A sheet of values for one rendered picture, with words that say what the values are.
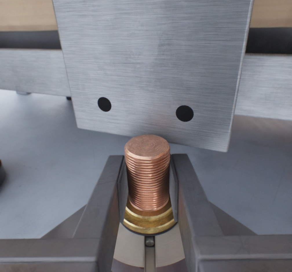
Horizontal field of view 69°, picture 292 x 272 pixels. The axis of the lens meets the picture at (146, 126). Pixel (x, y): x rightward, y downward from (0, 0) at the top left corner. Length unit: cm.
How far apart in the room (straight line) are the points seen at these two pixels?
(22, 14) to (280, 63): 29
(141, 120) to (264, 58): 10
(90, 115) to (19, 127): 36
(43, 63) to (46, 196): 16
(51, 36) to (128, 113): 18
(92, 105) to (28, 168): 23
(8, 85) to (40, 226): 17
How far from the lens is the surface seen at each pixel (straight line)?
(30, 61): 27
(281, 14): 23
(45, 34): 32
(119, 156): 15
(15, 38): 35
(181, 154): 15
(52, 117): 53
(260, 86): 19
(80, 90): 17
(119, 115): 16
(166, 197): 16
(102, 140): 40
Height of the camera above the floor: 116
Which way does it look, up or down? 27 degrees up
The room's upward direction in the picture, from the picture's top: 178 degrees clockwise
